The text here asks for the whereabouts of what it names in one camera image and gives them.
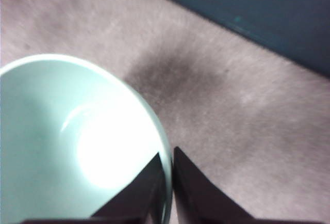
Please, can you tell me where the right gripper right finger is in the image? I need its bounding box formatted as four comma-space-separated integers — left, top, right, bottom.
173, 146, 256, 224

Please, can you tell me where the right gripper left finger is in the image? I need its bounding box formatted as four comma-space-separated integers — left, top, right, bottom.
90, 152, 165, 224

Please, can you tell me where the teal ceramic bowl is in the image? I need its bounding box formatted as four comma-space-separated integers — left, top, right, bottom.
0, 53, 173, 224

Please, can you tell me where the dark rectangular tray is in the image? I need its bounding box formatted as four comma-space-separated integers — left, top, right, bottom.
126, 0, 330, 78

